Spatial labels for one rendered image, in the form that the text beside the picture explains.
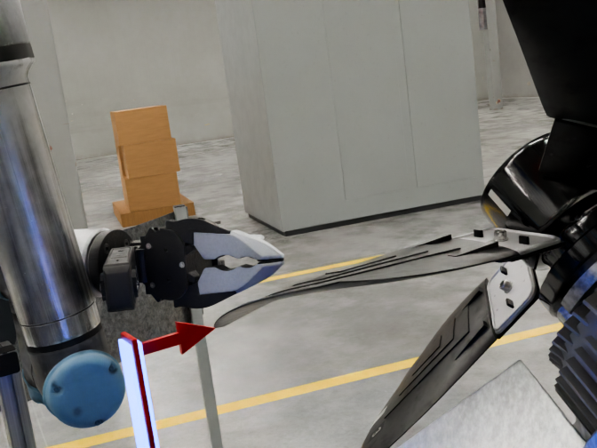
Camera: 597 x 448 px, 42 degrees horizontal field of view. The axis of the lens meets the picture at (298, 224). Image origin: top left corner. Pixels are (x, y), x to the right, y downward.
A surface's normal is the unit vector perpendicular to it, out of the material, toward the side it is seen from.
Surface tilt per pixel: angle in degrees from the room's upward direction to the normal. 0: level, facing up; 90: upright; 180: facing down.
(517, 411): 55
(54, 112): 90
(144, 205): 90
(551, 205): 63
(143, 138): 90
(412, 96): 90
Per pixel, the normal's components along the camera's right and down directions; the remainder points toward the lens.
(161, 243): -0.39, 0.11
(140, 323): 0.83, 0.00
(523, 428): -0.40, -0.37
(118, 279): 0.17, 0.12
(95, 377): 0.46, 0.11
